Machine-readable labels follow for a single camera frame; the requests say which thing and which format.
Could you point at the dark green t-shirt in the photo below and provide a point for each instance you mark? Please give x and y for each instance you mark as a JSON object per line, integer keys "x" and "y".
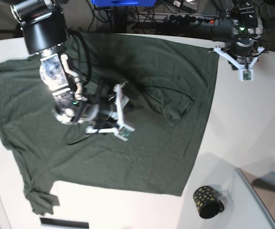
{"x": 170, "y": 86}

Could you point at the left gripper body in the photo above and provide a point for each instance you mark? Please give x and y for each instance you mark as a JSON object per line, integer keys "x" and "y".
{"x": 240, "y": 54}

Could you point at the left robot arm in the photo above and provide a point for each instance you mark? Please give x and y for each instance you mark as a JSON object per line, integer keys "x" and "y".
{"x": 245, "y": 22}

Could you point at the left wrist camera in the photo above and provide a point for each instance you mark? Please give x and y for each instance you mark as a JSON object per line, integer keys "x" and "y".
{"x": 246, "y": 74}

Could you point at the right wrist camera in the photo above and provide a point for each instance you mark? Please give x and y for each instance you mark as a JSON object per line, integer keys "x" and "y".
{"x": 124, "y": 132}

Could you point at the white slotted plate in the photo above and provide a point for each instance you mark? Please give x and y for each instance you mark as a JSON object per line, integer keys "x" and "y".
{"x": 64, "y": 224}

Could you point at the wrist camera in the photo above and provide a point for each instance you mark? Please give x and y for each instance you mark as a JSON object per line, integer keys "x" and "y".
{"x": 246, "y": 74}
{"x": 124, "y": 132}

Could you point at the white power strip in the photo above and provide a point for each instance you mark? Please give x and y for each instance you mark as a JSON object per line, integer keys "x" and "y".
{"x": 179, "y": 18}

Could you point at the blue box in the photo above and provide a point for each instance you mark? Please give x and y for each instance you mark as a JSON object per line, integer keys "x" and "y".
{"x": 115, "y": 3}

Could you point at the black mug with gold dots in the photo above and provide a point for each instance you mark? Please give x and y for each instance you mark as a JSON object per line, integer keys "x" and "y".
{"x": 207, "y": 202}

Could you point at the grey tray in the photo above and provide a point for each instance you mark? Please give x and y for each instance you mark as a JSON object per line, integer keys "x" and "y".
{"x": 263, "y": 188}

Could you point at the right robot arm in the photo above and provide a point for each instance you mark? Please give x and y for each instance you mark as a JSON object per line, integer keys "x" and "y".
{"x": 43, "y": 27}

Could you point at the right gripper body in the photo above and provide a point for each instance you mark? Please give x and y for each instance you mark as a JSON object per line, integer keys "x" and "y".
{"x": 105, "y": 111}

